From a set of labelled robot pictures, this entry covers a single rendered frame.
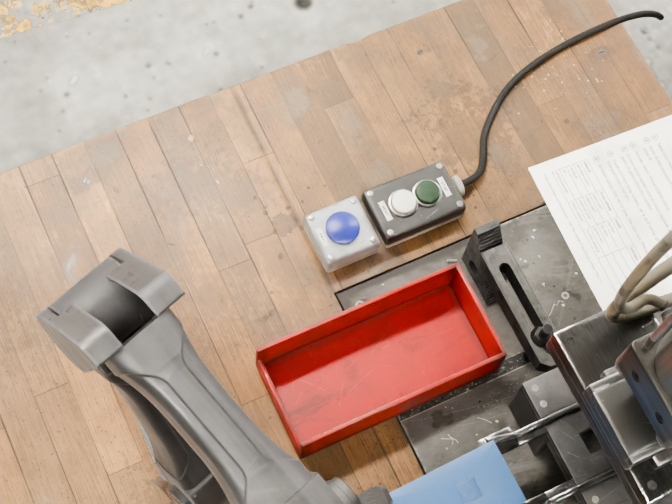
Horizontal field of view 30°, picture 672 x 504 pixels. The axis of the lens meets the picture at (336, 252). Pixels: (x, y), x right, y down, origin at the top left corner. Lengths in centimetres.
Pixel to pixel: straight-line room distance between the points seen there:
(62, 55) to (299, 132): 119
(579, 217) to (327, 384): 37
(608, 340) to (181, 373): 44
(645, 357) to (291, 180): 58
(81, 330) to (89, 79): 166
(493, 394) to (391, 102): 39
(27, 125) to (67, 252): 113
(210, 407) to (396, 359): 47
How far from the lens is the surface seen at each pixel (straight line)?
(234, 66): 263
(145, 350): 99
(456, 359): 144
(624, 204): 156
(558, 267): 151
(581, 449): 136
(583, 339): 122
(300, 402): 141
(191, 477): 121
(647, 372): 108
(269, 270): 146
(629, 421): 117
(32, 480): 141
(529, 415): 139
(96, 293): 105
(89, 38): 268
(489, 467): 132
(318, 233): 145
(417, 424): 142
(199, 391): 100
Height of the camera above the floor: 226
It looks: 67 degrees down
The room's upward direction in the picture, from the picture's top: 10 degrees clockwise
